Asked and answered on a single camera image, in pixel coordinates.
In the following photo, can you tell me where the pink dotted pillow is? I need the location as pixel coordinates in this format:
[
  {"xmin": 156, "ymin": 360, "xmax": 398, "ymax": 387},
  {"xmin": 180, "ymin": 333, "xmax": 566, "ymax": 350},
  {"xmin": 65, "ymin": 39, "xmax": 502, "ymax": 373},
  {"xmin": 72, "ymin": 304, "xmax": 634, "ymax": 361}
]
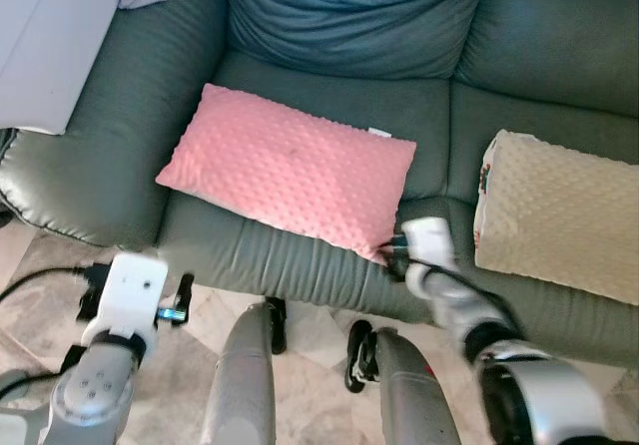
[{"xmin": 154, "ymin": 82, "xmax": 419, "ymax": 267}]

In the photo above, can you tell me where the green leather sofa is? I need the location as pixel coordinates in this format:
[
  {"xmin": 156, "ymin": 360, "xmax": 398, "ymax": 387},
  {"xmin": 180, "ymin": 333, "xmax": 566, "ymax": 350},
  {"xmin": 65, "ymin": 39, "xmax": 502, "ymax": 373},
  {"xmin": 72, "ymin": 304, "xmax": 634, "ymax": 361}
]
[{"xmin": 0, "ymin": 0, "xmax": 639, "ymax": 368}]

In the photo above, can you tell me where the beige dotted pillow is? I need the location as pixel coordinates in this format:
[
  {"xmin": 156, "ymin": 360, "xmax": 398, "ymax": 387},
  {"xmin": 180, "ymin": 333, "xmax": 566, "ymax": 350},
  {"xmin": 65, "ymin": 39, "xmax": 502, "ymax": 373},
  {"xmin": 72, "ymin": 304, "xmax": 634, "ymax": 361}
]
[{"xmin": 471, "ymin": 128, "xmax": 639, "ymax": 308}]

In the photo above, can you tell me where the blue grey sofa cushion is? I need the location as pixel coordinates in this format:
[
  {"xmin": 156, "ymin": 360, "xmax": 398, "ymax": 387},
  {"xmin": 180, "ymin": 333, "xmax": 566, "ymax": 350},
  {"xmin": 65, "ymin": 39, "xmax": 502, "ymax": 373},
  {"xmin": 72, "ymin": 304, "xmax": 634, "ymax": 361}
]
[{"xmin": 219, "ymin": 0, "xmax": 493, "ymax": 83}]

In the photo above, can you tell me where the grey left robot leg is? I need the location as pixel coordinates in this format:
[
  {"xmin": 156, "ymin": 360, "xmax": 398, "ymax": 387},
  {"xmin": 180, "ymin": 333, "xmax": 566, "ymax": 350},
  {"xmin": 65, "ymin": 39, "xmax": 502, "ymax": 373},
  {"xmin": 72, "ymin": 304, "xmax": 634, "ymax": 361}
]
[{"xmin": 199, "ymin": 296, "xmax": 290, "ymax": 445}]

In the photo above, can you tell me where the grey robot leg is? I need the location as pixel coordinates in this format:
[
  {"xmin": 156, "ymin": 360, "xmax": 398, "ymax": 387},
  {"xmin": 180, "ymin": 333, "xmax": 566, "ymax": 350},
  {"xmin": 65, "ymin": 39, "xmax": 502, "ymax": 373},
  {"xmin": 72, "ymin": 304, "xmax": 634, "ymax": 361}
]
[
  {"xmin": 343, "ymin": 318, "xmax": 466, "ymax": 445},
  {"xmin": 199, "ymin": 296, "xmax": 290, "ymax": 445}
]

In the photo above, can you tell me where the grey right robot leg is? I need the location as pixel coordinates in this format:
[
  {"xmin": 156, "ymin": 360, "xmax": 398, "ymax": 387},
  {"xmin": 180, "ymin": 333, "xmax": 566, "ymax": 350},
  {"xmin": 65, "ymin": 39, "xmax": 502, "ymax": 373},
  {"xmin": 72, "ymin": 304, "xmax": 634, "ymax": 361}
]
[{"xmin": 343, "ymin": 318, "xmax": 466, "ymax": 445}]

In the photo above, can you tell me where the white flat panel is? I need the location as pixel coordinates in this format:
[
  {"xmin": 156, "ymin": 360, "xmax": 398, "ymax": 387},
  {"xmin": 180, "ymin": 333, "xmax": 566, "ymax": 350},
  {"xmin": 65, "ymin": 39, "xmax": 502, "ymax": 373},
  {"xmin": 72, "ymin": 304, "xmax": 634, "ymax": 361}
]
[{"xmin": 0, "ymin": 0, "xmax": 127, "ymax": 138}]

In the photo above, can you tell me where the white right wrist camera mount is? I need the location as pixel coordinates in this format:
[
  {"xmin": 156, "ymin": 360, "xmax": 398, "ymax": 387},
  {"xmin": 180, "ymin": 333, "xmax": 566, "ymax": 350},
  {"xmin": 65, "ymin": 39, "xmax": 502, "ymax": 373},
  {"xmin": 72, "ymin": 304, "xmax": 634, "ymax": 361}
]
[{"xmin": 400, "ymin": 217, "xmax": 459, "ymax": 272}]

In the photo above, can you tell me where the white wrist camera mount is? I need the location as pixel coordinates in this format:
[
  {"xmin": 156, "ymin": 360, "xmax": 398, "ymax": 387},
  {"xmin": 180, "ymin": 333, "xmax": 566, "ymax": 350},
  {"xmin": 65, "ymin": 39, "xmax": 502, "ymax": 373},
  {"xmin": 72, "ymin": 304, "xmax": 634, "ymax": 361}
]
[
  {"xmin": 94, "ymin": 252, "xmax": 172, "ymax": 339},
  {"xmin": 400, "ymin": 217, "xmax": 459, "ymax": 272}
]

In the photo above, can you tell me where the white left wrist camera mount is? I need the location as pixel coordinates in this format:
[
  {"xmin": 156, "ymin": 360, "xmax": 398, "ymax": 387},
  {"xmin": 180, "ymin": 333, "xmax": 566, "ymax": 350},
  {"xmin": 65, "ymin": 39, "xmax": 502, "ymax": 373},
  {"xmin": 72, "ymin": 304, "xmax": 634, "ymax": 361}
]
[{"xmin": 94, "ymin": 252, "xmax": 172, "ymax": 339}]

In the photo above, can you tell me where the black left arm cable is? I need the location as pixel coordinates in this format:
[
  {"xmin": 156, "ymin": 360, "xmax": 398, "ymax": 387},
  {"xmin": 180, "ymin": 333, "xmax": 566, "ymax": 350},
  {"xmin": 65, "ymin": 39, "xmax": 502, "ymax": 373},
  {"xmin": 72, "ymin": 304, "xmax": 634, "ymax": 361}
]
[{"xmin": 0, "ymin": 263, "xmax": 103, "ymax": 308}]

